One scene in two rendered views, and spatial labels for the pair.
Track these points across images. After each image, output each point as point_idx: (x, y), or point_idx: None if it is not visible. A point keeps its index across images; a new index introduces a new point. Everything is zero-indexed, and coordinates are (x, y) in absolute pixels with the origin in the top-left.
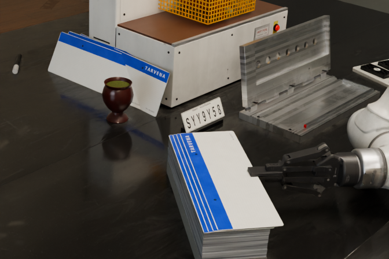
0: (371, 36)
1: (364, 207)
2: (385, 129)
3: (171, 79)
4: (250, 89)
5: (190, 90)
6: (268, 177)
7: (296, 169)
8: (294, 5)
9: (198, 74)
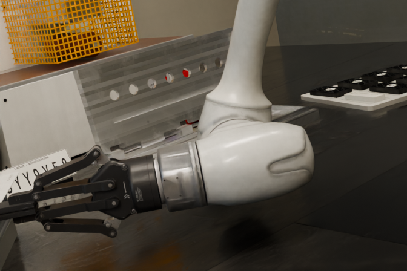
0: (350, 65)
1: (205, 244)
2: (225, 119)
3: (3, 138)
4: (103, 129)
5: (43, 152)
6: (13, 214)
7: (55, 194)
8: (269, 58)
9: (52, 129)
